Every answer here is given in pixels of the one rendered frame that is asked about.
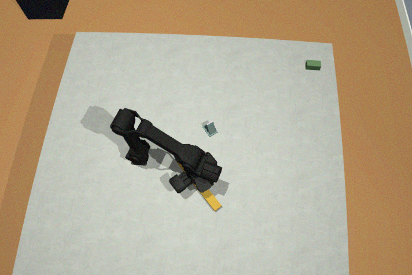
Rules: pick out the green rectangular block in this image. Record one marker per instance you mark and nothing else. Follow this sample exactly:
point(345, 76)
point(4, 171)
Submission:
point(313, 65)

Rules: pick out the yellow bar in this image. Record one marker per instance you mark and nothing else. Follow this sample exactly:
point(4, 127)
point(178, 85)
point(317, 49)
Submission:
point(210, 198)

